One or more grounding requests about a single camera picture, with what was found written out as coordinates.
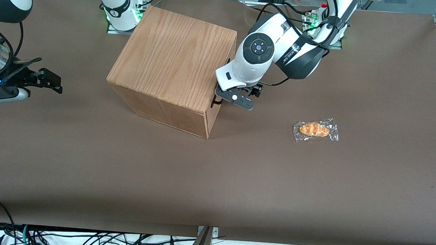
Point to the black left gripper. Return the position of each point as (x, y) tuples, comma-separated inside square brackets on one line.
[(256, 89)]

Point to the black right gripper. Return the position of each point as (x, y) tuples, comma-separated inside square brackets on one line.
[(23, 75)]

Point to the wooden drawer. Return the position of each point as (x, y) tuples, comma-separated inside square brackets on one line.
[(232, 45)]

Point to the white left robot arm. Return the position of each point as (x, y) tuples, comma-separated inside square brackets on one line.
[(254, 64)]

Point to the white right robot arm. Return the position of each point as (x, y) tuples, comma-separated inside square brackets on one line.
[(116, 1)]

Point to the wooden drawer cabinet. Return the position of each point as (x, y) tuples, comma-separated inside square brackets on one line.
[(169, 56)]

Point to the bread roll in clear wrapper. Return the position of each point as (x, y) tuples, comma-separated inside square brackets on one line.
[(314, 130)]

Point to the brown table cover sheet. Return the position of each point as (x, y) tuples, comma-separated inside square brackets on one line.
[(126, 170)]

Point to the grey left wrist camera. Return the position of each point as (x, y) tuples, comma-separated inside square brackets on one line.
[(238, 98)]

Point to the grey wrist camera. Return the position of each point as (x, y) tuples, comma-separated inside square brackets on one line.
[(3, 94), (238, 98)]

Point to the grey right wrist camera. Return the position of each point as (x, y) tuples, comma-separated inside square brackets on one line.
[(3, 94)]

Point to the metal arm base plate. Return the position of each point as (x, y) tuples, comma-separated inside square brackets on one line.
[(337, 44), (112, 31)]

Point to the small metal table bracket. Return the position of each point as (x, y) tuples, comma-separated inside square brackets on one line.
[(215, 231)]

